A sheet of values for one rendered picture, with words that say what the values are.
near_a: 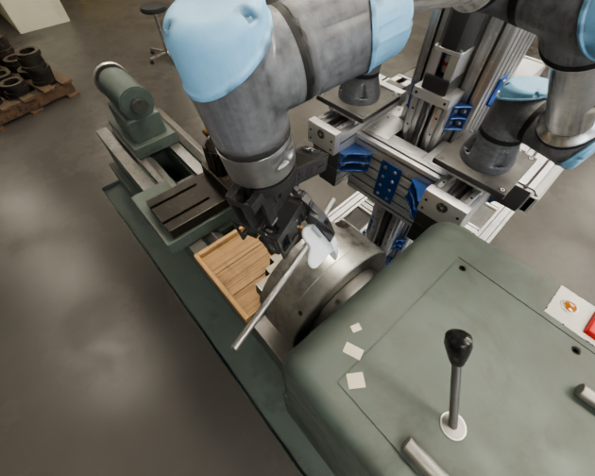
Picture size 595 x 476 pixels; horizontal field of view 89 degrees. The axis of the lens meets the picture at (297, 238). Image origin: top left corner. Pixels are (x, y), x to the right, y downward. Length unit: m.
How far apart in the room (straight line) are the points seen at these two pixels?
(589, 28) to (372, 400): 0.56
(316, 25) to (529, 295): 0.59
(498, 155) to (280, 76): 0.84
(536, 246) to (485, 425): 2.22
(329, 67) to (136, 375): 1.88
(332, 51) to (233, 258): 0.87
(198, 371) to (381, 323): 1.44
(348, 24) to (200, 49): 0.11
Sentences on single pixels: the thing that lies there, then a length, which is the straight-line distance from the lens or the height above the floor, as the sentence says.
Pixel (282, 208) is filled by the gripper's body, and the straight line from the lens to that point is 0.38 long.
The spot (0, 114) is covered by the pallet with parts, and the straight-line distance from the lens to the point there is 4.22.
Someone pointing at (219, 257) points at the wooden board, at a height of 0.89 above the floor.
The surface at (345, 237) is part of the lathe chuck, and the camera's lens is 0.67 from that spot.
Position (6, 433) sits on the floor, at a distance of 2.27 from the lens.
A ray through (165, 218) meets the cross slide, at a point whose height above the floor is 0.97.
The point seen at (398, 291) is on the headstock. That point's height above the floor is 1.25.
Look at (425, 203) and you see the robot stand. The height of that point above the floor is 1.07.
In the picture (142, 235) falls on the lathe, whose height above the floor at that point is 0.54.
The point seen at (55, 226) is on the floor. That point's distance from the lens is 2.87.
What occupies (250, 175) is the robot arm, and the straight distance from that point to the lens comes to 0.30.
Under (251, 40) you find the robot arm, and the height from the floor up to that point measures 1.68.
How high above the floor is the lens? 1.77
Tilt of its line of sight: 54 degrees down
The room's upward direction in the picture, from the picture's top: straight up
